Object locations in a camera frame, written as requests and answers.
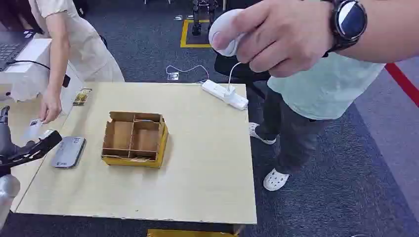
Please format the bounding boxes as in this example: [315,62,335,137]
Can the person's hand with watch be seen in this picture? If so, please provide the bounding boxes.
[211,0,335,79]

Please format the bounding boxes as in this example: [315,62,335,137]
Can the person in pale green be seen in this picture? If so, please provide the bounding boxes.
[248,51,387,193]

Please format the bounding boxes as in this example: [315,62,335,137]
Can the white plug charger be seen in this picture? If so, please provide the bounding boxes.
[223,84,237,100]

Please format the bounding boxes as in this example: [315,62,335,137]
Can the white box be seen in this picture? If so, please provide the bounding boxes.
[0,38,85,115]

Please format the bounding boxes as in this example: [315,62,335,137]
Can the black robot legs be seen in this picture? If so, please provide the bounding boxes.
[191,0,219,37]

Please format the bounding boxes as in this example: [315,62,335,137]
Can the pale wooden desk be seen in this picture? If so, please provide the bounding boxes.
[15,81,258,227]

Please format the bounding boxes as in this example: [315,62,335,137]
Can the white clog shoe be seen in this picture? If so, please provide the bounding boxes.
[262,168,291,193]
[248,122,277,146]

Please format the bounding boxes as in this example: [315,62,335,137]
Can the dark laptop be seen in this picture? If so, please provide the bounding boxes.
[0,30,37,72]

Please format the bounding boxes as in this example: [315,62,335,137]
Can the white power strip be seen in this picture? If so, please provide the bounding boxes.
[201,79,249,111]

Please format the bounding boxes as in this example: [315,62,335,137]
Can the pale side desk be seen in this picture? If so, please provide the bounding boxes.
[0,97,71,213]

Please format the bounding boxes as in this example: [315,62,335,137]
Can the black wrist watch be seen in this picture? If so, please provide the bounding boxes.
[322,0,368,58]

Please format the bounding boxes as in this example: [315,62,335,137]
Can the white rounded handheld device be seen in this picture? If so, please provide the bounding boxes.
[208,8,247,58]

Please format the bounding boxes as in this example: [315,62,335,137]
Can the red floor tape line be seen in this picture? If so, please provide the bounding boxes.
[384,63,419,109]

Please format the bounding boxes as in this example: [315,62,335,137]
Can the black chair seat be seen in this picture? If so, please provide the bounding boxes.
[214,53,272,83]

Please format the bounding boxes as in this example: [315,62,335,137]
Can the pale printed card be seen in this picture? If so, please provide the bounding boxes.
[19,119,47,145]

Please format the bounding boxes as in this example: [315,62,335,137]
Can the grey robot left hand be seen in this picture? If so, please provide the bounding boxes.
[0,106,63,178]

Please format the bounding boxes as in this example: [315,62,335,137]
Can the black cable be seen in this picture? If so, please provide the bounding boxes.
[5,59,71,88]

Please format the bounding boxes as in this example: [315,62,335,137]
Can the person's hand holding card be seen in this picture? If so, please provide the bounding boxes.
[38,91,63,124]

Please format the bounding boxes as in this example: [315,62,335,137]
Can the person in cream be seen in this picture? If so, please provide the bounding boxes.
[0,0,126,125]

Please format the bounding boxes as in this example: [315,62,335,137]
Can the white charger cable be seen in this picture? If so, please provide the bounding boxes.
[227,61,243,88]

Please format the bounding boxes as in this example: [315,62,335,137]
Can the yellow floor tape square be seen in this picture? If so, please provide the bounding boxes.
[179,19,214,49]

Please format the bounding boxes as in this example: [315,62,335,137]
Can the white floor cable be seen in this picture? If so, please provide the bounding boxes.
[165,64,210,83]

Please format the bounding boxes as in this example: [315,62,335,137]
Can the stack of printed cards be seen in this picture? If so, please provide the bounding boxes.
[72,88,92,107]

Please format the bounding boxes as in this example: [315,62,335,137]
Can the wooden compartment card box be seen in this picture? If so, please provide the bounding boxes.
[101,111,169,169]

